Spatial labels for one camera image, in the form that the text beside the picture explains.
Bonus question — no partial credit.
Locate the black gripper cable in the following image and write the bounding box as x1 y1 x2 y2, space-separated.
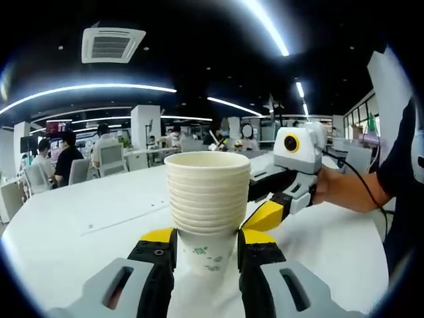
321 150 389 236

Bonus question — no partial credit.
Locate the white chest-worn device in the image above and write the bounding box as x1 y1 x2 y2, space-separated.
410 129 424 185

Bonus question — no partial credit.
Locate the stack of nested paper cups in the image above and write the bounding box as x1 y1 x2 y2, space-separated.
164 151 252 278

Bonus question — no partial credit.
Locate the red wall screen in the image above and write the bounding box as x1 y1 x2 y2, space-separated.
46 121 72 134

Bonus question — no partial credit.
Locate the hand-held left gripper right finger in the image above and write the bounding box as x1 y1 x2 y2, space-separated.
237 227 365 318

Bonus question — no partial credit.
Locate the white ceiling air vent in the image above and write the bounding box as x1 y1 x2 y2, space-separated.
81 26 147 64

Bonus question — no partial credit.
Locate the white ceiling light strip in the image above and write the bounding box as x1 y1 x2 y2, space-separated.
207 96 262 117
0 84 178 115
238 0 290 57
295 81 311 117

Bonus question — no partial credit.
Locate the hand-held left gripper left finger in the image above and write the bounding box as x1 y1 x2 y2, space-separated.
49 227 178 318

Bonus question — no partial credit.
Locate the purple object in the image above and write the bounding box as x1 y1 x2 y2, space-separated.
359 132 388 146

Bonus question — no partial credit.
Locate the white table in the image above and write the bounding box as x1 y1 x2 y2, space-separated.
0 148 390 318

